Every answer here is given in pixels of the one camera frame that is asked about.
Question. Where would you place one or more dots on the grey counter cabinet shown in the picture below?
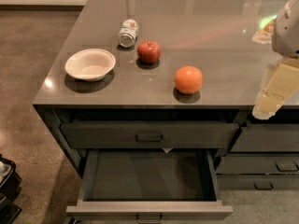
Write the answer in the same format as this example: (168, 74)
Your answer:
(214, 36)

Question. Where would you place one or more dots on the black cart at left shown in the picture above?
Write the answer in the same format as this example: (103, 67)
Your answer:
(9, 190)

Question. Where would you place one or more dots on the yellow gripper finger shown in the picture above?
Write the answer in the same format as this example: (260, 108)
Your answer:
(280, 81)

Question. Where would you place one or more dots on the silver soda can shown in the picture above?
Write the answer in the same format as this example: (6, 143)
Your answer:
(128, 33)

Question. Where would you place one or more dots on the top right drawer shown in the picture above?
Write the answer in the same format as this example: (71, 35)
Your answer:
(267, 137)

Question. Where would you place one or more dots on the orange fruit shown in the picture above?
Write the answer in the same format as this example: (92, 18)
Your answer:
(188, 79)

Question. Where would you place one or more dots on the white paper bowl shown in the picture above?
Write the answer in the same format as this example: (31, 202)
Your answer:
(90, 64)

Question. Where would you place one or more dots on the open middle drawer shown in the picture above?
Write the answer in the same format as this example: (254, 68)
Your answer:
(149, 187)

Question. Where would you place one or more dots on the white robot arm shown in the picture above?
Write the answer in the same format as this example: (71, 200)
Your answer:
(282, 32)

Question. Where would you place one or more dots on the closed top left drawer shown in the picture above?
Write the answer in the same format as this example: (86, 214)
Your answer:
(148, 134)

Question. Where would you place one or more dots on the red apple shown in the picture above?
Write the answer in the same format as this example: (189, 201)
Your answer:
(149, 52)

